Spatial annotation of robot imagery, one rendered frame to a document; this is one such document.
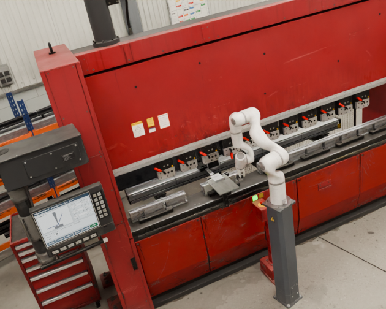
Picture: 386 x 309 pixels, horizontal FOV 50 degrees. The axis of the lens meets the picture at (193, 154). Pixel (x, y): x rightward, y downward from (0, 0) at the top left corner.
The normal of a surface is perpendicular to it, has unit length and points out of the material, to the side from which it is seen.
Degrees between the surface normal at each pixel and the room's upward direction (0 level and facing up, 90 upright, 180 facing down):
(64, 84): 90
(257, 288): 0
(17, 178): 90
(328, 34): 90
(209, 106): 90
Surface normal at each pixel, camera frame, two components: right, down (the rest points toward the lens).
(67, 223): 0.45, 0.33
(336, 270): -0.18, -0.87
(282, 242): -0.15, 0.48
